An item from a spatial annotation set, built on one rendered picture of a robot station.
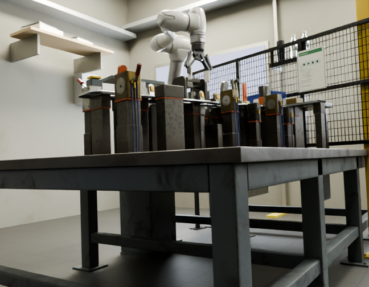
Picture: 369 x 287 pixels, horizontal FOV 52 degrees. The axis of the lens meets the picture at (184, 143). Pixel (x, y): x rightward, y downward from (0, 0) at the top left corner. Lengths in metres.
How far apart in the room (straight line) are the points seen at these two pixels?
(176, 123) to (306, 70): 1.43
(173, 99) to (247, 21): 3.55
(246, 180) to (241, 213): 0.09
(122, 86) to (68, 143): 3.67
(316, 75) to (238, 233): 2.05
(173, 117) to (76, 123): 3.68
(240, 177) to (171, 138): 0.80
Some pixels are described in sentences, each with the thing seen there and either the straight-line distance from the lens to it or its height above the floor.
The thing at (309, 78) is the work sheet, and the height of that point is 1.23.
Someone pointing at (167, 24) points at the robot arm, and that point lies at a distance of 2.18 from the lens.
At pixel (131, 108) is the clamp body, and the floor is 0.90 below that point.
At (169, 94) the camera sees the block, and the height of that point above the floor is 0.98.
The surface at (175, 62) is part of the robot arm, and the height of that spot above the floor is 1.39.
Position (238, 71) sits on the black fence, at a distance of 3.40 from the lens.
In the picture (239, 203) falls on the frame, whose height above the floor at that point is 0.55.
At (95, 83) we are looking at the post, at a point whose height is 1.12.
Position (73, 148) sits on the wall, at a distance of 5.33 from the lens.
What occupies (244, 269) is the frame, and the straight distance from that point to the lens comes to 1.07.
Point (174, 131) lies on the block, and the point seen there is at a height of 0.81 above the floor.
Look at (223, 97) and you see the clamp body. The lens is 2.11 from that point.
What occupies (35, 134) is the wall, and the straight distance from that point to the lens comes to 5.00.
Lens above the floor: 0.67
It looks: 3 degrees up
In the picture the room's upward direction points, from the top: 2 degrees counter-clockwise
